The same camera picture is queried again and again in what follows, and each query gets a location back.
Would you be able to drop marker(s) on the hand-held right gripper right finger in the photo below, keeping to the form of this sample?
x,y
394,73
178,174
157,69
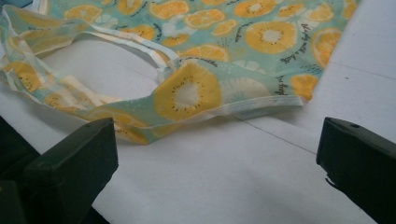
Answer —
x,y
361,161

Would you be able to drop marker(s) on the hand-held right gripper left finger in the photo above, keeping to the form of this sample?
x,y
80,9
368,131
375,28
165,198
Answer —
x,y
71,168

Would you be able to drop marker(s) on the orange slice print bag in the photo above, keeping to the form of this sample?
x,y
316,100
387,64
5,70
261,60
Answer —
x,y
236,37

